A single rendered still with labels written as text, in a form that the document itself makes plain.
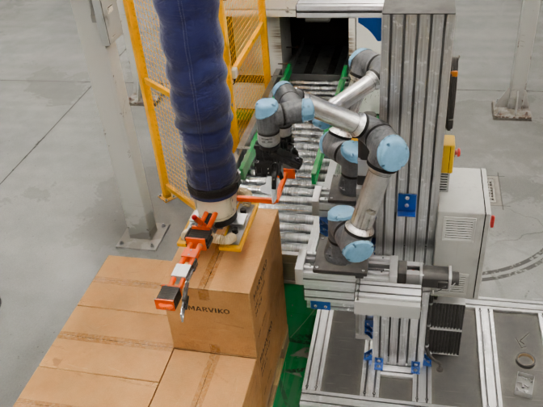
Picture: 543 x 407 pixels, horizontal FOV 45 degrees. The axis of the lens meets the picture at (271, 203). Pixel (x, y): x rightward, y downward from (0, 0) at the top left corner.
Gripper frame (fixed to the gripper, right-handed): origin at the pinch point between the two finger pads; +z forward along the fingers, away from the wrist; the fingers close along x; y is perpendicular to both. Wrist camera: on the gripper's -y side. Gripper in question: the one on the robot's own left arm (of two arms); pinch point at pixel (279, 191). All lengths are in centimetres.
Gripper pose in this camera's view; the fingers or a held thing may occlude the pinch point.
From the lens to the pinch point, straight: 231.2
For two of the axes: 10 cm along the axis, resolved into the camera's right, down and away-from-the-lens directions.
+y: -9.8, -0.6, 2.0
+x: -1.9, 5.8, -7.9
